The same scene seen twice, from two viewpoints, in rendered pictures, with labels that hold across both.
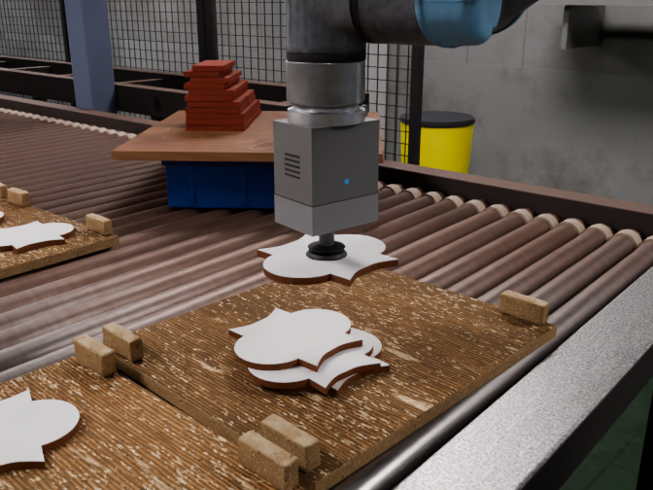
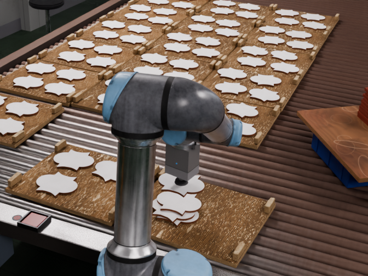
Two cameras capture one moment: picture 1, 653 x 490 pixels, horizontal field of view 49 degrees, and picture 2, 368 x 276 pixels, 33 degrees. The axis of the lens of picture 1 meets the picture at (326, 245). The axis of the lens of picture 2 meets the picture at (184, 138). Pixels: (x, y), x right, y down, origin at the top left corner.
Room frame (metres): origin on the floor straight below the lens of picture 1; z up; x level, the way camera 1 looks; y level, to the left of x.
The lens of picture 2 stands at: (0.16, -1.55, 2.12)
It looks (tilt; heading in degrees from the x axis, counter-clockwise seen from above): 29 degrees down; 71
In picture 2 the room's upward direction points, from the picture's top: 2 degrees clockwise
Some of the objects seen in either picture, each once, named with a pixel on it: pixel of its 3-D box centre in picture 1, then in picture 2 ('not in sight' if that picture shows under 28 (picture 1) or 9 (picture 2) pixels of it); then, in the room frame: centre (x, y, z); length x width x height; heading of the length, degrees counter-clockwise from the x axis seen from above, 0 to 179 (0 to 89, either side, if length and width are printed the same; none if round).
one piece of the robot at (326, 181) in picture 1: (321, 162); (185, 155); (0.70, 0.01, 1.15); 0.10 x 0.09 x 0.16; 38
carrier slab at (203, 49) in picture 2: not in sight; (192, 45); (1.21, 1.42, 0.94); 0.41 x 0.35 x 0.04; 141
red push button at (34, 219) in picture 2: not in sight; (34, 221); (0.25, 0.10, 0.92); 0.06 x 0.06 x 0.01; 50
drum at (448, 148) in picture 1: (433, 176); not in sight; (3.99, -0.62, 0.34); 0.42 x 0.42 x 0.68
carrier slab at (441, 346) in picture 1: (333, 340); (197, 214); (0.75, -0.01, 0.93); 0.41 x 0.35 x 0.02; 136
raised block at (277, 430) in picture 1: (290, 442); not in sight; (0.52, 0.03, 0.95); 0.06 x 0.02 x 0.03; 46
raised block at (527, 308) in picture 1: (523, 307); (239, 251); (0.80, -0.24, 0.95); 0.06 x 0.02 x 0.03; 46
